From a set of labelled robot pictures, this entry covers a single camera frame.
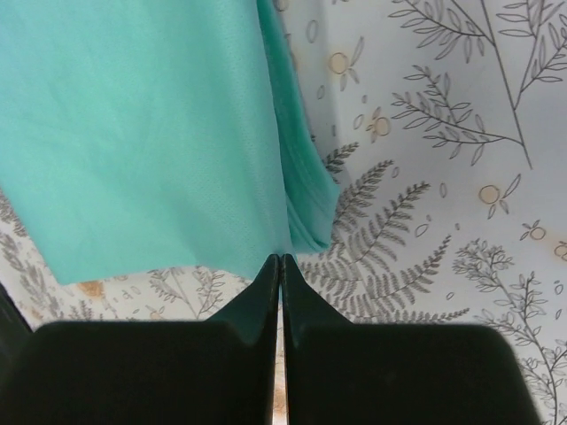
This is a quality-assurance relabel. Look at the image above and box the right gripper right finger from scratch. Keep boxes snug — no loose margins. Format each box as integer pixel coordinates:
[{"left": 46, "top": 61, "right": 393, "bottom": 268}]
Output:
[{"left": 282, "top": 255, "right": 540, "bottom": 425}]

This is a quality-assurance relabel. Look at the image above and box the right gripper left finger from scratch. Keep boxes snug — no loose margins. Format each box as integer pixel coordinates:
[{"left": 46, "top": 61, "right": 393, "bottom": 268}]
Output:
[{"left": 1, "top": 255, "right": 279, "bottom": 424}]

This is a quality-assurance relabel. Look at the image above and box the teal t shirt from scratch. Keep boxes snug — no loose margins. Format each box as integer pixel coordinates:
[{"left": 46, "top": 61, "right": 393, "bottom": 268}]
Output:
[{"left": 1, "top": 1, "right": 339, "bottom": 285}]

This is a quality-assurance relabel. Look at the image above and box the floral table cloth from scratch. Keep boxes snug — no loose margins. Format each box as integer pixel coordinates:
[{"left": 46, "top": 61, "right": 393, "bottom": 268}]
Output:
[{"left": 0, "top": 0, "right": 567, "bottom": 425}]

